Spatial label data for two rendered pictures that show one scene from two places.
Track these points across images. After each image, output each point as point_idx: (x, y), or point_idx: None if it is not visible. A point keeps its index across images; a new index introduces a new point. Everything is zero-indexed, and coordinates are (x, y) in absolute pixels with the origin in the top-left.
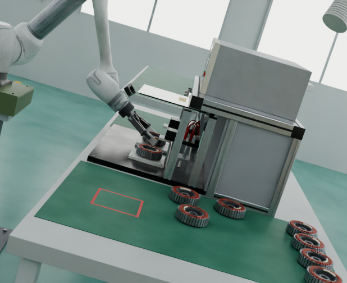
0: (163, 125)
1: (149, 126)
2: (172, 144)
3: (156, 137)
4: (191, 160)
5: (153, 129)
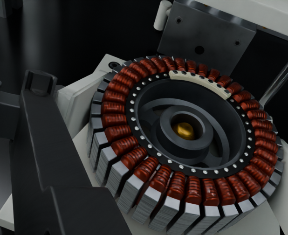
0: None
1: (70, 98)
2: (42, 31)
3: (275, 134)
4: (256, 53)
5: (88, 88)
